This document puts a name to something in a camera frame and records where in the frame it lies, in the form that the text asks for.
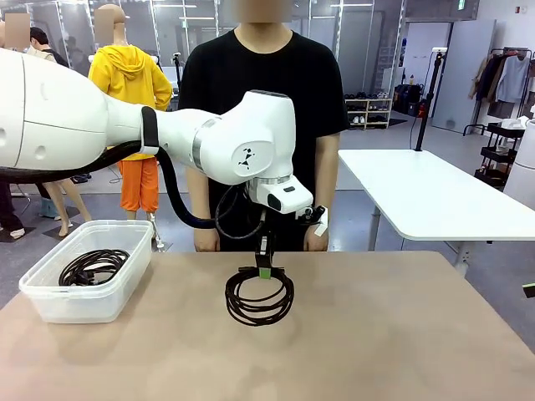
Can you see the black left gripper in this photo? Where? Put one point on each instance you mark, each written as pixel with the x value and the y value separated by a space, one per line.
pixel 266 244

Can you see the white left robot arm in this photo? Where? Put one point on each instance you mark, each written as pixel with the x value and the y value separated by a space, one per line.
pixel 62 117

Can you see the person's right forearm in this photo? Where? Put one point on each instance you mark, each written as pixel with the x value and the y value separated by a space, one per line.
pixel 202 200

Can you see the person's left forearm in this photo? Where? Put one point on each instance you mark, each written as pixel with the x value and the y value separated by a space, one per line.
pixel 328 188

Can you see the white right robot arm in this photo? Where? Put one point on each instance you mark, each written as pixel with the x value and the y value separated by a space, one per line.
pixel 524 175

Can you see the person's left hand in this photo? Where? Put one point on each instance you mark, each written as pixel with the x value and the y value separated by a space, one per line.
pixel 311 244

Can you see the person's right hand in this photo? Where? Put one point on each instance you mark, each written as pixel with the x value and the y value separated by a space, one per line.
pixel 205 242

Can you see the large white table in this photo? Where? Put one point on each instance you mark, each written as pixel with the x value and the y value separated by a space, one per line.
pixel 439 196

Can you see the black utility cart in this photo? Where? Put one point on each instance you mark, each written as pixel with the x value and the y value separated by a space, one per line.
pixel 497 152

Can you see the translucent plastic storage bin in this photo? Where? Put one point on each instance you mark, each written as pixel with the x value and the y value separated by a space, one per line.
pixel 83 305

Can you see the wooden shoe rack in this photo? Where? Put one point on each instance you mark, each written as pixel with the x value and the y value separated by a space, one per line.
pixel 368 110

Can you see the person in black T-shirt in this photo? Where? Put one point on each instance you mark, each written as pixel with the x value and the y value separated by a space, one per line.
pixel 317 83

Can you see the red fire extinguisher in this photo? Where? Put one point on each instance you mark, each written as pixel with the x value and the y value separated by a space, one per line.
pixel 422 110

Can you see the mannequin in beige shirt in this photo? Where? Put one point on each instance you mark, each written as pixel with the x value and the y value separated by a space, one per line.
pixel 60 204

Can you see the black clothes rack with garments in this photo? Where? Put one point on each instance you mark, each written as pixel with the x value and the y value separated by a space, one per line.
pixel 510 75

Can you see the black bags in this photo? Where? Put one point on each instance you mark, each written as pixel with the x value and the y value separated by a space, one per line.
pixel 407 100

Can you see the tall black light stand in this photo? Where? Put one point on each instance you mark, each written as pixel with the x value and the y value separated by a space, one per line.
pixel 430 92

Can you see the grey partition panel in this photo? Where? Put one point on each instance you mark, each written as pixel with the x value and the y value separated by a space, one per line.
pixel 464 75

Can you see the mannequin in yellow hoodie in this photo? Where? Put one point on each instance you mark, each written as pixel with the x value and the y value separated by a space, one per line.
pixel 125 71

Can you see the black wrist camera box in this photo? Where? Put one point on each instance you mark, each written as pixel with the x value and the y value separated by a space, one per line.
pixel 311 215

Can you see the black camera tripod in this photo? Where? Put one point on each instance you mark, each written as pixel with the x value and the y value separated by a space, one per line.
pixel 177 55

